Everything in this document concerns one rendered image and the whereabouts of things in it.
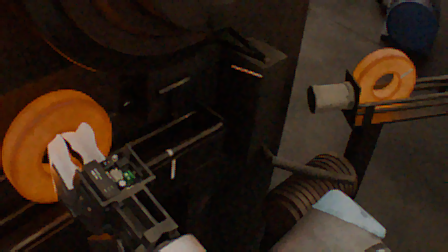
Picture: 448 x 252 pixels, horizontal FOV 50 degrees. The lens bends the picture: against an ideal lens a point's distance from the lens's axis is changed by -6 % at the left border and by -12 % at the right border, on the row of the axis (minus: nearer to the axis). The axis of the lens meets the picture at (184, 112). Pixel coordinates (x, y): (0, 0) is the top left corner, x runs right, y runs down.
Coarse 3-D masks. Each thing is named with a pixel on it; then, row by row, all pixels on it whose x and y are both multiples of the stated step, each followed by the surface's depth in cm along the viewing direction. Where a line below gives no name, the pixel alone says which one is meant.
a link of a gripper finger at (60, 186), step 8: (56, 176) 60; (56, 184) 59; (64, 184) 59; (56, 192) 59; (64, 192) 58; (72, 192) 58; (64, 200) 57; (72, 200) 58; (72, 208) 58; (72, 216) 57; (80, 216) 58
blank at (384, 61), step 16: (384, 48) 101; (368, 64) 100; (384, 64) 100; (400, 64) 100; (368, 80) 102; (400, 80) 103; (368, 96) 105; (384, 96) 106; (400, 96) 106; (384, 112) 108
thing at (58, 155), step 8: (56, 136) 58; (48, 144) 62; (56, 144) 59; (64, 144) 57; (48, 152) 61; (56, 152) 60; (64, 152) 58; (56, 160) 60; (64, 160) 59; (56, 168) 60; (64, 168) 60; (72, 168) 58; (64, 176) 59; (72, 176) 58
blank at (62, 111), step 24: (48, 96) 61; (72, 96) 62; (24, 120) 59; (48, 120) 59; (72, 120) 62; (96, 120) 65; (24, 144) 59; (96, 144) 67; (24, 168) 60; (48, 168) 66; (24, 192) 62; (48, 192) 65
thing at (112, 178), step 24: (96, 168) 54; (120, 168) 56; (144, 168) 56; (96, 192) 54; (120, 192) 54; (144, 192) 54; (96, 216) 54; (120, 216) 53; (144, 216) 53; (168, 216) 53; (144, 240) 51
